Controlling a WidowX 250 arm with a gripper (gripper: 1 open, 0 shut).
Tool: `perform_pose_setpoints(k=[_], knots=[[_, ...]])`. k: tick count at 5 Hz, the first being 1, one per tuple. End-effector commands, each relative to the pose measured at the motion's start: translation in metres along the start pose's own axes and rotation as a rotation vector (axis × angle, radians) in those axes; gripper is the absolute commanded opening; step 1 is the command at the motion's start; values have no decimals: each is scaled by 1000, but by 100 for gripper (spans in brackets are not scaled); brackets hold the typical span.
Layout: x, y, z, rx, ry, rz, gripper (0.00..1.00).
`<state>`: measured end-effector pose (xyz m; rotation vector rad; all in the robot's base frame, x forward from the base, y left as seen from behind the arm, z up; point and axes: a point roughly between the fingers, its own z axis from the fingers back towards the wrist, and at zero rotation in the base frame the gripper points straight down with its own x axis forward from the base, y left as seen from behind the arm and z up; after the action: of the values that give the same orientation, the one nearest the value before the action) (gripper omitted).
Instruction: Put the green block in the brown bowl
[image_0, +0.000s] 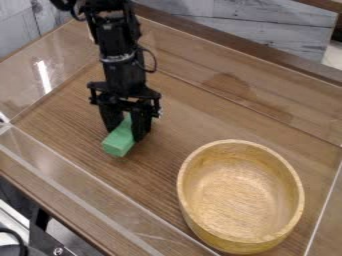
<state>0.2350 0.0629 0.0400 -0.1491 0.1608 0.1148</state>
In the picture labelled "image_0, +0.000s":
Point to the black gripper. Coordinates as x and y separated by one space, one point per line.
126 78

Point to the green rectangular block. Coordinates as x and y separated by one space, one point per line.
119 141

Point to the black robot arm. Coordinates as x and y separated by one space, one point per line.
115 30

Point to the light wooden bowl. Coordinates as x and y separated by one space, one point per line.
241 196

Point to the clear acrylic tray wall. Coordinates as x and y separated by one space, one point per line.
117 200

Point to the black table leg bracket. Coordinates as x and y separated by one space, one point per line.
41 240

